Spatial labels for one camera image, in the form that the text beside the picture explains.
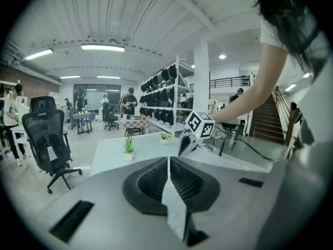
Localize person's right forearm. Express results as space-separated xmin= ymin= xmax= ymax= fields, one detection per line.
xmin=214 ymin=42 xmax=289 ymax=126

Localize black mesh office chair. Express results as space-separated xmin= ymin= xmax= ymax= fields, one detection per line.
xmin=21 ymin=95 xmax=83 ymax=195

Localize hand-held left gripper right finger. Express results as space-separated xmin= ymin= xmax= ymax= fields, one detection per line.
xmin=170 ymin=156 xmax=271 ymax=250

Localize black balcony railing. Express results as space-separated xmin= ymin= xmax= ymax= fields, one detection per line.
xmin=209 ymin=76 xmax=252 ymax=89

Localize spiky green potted plant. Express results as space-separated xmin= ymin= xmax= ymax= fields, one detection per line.
xmin=122 ymin=135 xmax=136 ymax=161

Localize leafy green potted plant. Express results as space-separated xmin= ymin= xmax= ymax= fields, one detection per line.
xmin=159 ymin=132 xmax=173 ymax=145

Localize dark glass partition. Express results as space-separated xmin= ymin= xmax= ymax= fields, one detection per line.
xmin=73 ymin=84 xmax=122 ymax=114

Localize white shelving rack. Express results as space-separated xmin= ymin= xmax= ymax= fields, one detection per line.
xmin=139 ymin=55 xmax=195 ymax=135

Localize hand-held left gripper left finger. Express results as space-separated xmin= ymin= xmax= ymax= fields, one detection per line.
xmin=39 ymin=156 xmax=187 ymax=250

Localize grey chair black legs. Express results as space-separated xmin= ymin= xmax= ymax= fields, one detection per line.
xmin=202 ymin=117 xmax=247 ymax=157

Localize white desk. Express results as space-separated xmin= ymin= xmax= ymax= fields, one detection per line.
xmin=10 ymin=105 xmax=31 ymax=170

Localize brown staircase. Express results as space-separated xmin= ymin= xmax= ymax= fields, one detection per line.
xmin=250 ymin=92 xmax=287 ymax=145

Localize checkered cloth table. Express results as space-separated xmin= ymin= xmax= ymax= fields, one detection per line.
xmin=122 ymin=118 xmax=149 ymax=137

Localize black metal bench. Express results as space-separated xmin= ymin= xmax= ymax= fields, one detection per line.
xmin=124 ymin=127 xmax=145 ymax=137

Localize rows of black bags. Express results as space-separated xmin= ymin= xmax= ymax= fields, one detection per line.
xmin=139 ymin=64 xmax=195 ymax=126

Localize small black office chair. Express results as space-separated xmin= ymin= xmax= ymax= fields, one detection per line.
xmin=104 ymin=110 xmax=120 ymax=131

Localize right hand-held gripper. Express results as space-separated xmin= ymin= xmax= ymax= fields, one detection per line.
xmin=178 ymin=110 xmax=216 ymax=156

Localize small blue-cloth table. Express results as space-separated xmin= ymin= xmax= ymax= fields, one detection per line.
xmin=69 ymin=112 xmax=96 ymax=135

